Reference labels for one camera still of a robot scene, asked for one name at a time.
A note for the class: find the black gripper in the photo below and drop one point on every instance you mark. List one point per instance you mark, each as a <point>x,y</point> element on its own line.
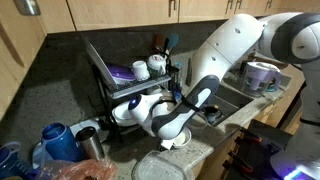
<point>165,145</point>

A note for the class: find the white ceramic bowl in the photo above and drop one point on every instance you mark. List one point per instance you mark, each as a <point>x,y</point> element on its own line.
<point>182,139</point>

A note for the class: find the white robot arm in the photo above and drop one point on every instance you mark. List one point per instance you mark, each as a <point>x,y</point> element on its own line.
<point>290,37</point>

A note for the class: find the clear plastic bowl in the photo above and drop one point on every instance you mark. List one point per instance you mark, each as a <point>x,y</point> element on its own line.
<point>198,122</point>

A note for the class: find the purple bowl on rack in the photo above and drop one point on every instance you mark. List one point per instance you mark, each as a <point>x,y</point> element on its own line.
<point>121,74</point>

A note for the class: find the white plates on lower rack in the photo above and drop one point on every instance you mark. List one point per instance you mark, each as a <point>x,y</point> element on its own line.
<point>122,116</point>

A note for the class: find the black mug in sink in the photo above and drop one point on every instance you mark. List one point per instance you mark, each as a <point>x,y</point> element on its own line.
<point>212,113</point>

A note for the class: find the black utensil holder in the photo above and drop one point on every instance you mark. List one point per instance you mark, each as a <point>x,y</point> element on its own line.
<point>172,72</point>

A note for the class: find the stainless steel tumbler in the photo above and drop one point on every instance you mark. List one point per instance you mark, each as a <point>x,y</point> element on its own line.
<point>90,143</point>

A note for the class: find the orange plastic bag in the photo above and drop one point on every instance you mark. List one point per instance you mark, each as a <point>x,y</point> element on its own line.
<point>85,170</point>

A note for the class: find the white mug upper rack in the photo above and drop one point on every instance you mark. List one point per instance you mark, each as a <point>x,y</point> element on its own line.
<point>140,70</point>

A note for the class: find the black two-tier dish rack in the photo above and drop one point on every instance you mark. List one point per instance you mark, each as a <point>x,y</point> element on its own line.
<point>112,97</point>

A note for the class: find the brushed steel faucet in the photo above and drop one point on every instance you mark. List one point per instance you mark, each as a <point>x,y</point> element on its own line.
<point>189,73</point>

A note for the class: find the stainless steel sink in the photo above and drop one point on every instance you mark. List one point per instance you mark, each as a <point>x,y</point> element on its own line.
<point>229,102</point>

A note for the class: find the white red-patterned mug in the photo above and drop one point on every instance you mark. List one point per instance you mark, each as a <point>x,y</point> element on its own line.
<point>158,63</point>

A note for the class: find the blue plastic jug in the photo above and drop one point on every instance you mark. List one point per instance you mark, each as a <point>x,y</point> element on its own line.
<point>60,143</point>

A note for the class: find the large white upright plate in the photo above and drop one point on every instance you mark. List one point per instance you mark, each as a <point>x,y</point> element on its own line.
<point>98,61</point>

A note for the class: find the purple water filter pitcher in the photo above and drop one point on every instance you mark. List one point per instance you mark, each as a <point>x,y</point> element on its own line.
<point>258,78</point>

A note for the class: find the blue measuring cup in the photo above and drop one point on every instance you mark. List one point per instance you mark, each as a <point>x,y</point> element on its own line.
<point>10,162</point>

